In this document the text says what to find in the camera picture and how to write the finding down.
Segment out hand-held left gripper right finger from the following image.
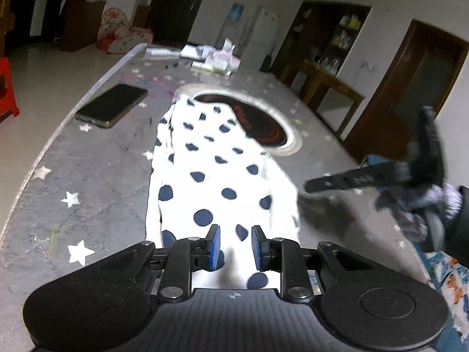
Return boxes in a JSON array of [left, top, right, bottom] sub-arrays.
[[251, 225, 371, 303]]

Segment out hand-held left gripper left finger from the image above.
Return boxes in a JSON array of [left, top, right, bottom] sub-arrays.
[[110, 224, 221, 303]]

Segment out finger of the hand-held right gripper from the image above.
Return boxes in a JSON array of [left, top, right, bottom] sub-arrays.
[[304, 161, 411, 193]]

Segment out white polka dot garment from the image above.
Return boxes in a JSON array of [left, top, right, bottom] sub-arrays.
[[145, 93, 303, 290]]

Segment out brown door with glass panel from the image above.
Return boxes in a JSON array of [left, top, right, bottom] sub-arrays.
[[344, 18, 469, 162]]

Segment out round built-in induction cooker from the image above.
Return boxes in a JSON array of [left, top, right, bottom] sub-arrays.
[[174, 84, 304, 156]]

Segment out wooden side table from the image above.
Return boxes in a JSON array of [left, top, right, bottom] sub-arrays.
[[282, 60, 365, 138]]

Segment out butterfly print cushion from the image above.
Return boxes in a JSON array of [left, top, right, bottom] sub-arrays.
[[429, 253, 469, 338]]

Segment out grey star-patterned tablecloth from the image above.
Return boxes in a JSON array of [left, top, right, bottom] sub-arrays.
[[0, 42, 436, 352]]

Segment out blue sofa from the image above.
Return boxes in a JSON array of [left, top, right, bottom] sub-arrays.
[[361, 153, 469, 352]]

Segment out dark wooden display cabinet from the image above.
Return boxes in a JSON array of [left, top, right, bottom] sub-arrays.
[[271, 1, 372, 81]]

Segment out white refrigerator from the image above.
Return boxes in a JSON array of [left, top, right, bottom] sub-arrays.
[[238, 5, 281, 72]]

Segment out tissue box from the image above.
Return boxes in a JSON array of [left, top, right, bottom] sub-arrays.
[[205, 38, 240, 76]]

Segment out pale yellow notepad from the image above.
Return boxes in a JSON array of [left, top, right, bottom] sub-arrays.
[[191, 62, 231, 77]]

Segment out black smartphone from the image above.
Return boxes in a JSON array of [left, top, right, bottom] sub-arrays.
[[75, 83, 149, 129]]

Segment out flat white box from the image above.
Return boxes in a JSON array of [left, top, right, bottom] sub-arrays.
[[180, 44, 215, 61]]

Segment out water dispenser with blue bottle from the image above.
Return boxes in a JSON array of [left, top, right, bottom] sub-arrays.
[[216, 3, 246, 50]]

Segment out long white box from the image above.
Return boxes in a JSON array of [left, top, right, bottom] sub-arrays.
[[145, 46, 181, 59]]

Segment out pink play tent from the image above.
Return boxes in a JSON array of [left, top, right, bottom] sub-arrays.
[[96, 7, 154, 54]]

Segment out dark wooden door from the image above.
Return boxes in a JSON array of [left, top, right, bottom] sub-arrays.
[[148, 0, 215, 46]]

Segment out red plastic stool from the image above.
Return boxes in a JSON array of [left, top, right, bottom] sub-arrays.
[[0, 57, 20, 121]]

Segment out open wooden shelf unit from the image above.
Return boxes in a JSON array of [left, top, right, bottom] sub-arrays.
[[60, 0, 111, 52]]

